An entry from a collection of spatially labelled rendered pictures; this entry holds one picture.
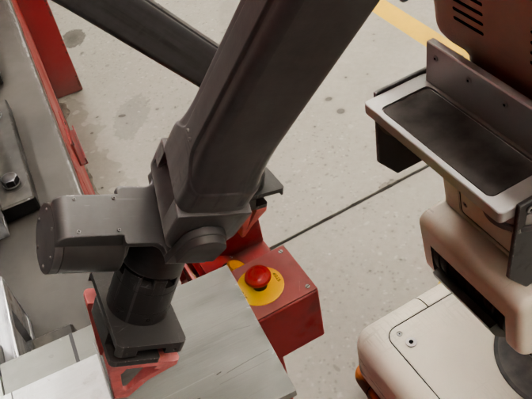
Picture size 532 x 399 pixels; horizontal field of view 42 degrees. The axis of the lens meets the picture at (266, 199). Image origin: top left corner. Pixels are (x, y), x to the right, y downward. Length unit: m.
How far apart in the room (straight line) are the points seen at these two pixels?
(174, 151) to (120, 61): 2.64
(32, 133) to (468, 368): 0.98
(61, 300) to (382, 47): 2.12
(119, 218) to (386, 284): 1.52
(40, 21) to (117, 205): 2.33
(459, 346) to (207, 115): 1.20
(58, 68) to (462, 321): 1.95
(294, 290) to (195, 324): 0.31
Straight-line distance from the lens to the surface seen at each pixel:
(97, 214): 0.55
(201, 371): 0.72
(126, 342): 0.62
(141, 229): 0.56
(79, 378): 0.75
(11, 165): 1.21
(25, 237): 1.11
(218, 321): 0.75
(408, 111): 0.89
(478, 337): 1.59
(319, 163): 2.38
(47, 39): 2.90
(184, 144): 0.48
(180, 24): 0.84
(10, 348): 0.86
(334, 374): 1.86
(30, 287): 1.04
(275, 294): 1.03
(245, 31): 0.38
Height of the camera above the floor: 1.60
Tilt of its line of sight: 44 degrees down
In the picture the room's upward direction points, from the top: 12 degrees counter-clockwise
